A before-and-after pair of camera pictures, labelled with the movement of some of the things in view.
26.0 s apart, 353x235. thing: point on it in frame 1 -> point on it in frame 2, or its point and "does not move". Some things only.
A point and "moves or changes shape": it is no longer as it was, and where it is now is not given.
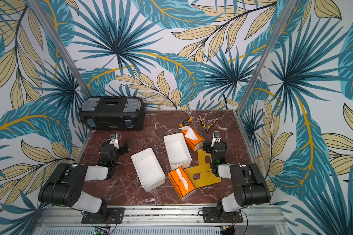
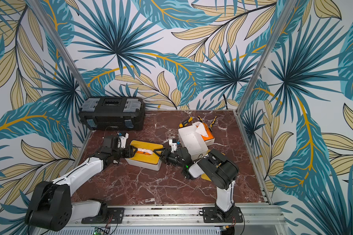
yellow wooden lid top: (202, 154) moves or changes shape
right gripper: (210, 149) -> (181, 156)
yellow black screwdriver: (186, 122) does not move
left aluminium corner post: (59, 43) does not move
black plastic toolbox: (113, 113) does not move
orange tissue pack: (195, 139) -> (206, 134)
